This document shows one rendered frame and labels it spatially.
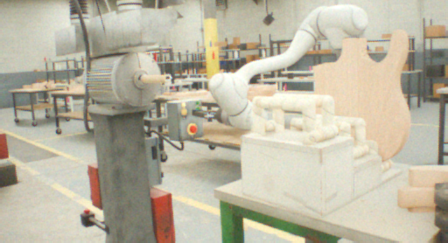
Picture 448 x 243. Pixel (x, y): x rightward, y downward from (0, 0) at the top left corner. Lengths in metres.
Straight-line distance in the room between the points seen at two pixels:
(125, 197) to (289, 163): 1.22
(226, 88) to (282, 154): 0.56
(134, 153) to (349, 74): 1.18
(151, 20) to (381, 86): 0.86
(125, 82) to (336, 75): 0.94
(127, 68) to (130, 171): 0.54
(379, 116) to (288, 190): 0.40
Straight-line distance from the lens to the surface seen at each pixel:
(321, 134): 0.96
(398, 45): 1.21
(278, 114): 1.11
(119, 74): 1.79
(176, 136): 1.99
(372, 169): 1.15
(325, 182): 0.95
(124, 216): 2.08
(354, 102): 1.28
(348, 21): 1.66
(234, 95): 1.51
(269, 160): 1.03
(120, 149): 1.98
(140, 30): 1.52
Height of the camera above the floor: 1.31
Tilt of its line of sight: 8 degrees down
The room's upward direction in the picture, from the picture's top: 3 degrees counter-clockwise
